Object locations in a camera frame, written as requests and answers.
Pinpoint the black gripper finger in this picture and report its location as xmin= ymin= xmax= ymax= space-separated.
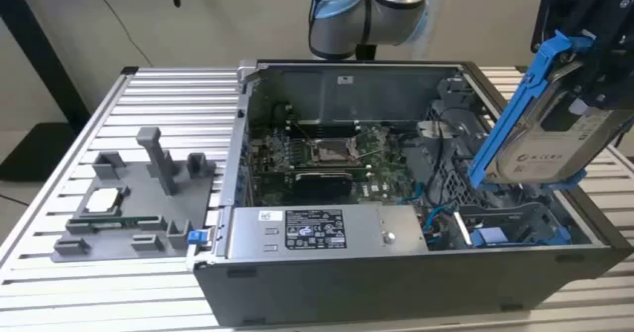
xmin=531 ymin=0 xmax=571 ymax=53
xmin=577 ymin=19 xmax=634 ymax=111

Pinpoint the open black PC case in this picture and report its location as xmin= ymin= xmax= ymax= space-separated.
xmin=185 ymin=59 xmax=634 ymax=328

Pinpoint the thin black wall cable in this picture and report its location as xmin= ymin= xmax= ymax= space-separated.
xmin=86 ymin=0 xmax=156 ymax=68

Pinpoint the grey parts rack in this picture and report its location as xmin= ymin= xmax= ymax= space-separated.
xmin=51 ymin=126 xmax=217 ymax=264

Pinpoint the green RAM stick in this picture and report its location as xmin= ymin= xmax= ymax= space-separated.
xmin=90 ymin=216 xmax=158 ymax=231

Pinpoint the black upright post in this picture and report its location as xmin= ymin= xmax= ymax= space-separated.
xmin=0 ymin=0 xmax=90 ymax=125

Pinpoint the long black case cable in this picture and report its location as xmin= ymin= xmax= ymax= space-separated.
xmin=425 ymin=107 xmax=466 ymax=209

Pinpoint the green motherboard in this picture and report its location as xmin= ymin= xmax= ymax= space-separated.
xmin=244 ymin=122 xmax=426 ymax=209

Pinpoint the silver power supply unit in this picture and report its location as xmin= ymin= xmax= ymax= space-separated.
xmin=224 ymin=204 xmax=429 ymax=257

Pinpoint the grey metal disk bay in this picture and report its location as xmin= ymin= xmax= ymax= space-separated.
xmin=400 ymin=75 xmax=595 ymax=251

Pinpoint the silver CPU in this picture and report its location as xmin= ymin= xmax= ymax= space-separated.
xmin=83 ymin=189 xmax=122 ymax=214

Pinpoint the black flat base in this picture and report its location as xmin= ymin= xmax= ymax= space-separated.
xmin=0 ymin=122 xmax=75 ymax=183

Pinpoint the blue data cable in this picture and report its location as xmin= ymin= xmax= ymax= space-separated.
xmin=402 ymin=183 xmax=450 ymax=236

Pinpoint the CPU socket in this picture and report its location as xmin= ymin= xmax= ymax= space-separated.
xmin=305 ymin=137 xmax=360 ymax=164

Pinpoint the blue disk carrier handle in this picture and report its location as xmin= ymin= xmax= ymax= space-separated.
xmin=469 ymin=227 xmax=507 ymax=248

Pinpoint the hard disk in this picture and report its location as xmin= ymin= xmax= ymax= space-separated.
xmin=466 ymin=30 xmax=634 ymax=192

